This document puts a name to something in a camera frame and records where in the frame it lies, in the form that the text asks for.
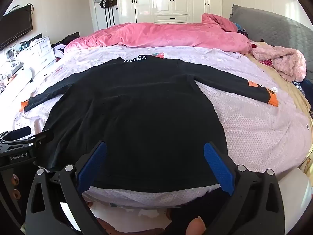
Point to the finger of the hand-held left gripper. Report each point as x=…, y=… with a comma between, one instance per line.
x=20, y=133
x=45, y=136

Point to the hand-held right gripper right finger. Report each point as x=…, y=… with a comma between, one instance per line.
x=218, y=169

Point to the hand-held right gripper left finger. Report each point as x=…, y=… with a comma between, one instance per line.
x=93, y=167

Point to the black long-sleeve shirt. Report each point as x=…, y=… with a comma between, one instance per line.
x=137, y=117

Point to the dark clothes pile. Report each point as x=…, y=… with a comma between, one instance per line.
x=69, y=38

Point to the person's right hand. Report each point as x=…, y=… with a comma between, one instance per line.
x=196, y=226

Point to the lilac printed bed sheet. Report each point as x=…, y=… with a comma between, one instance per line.
x=256, y=132

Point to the white rounded desk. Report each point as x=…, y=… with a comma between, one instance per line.
x=17, y=78

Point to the white drawer cabinet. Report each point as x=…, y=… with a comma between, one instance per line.
x=41, y=53

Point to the black television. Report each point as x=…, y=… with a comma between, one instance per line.
x=14, y=29

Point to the beige blanket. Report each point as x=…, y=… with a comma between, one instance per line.
x=288, y=88

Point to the dark blue cloth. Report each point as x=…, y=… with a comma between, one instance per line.
x=307, y=87

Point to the pink fluffy garment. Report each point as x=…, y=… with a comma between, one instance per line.
x=286, y=61

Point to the white door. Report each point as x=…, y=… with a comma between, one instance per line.
x=95, y=17

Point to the dark floral pillow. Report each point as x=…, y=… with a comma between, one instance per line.
x=240, y=30

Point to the pink duvet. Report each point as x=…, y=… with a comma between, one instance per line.
x=159, y=34

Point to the grey quilted headboard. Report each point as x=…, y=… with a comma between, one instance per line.
x=273, y=29

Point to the white wardrobe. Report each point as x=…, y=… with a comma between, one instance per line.
x=181, y=0

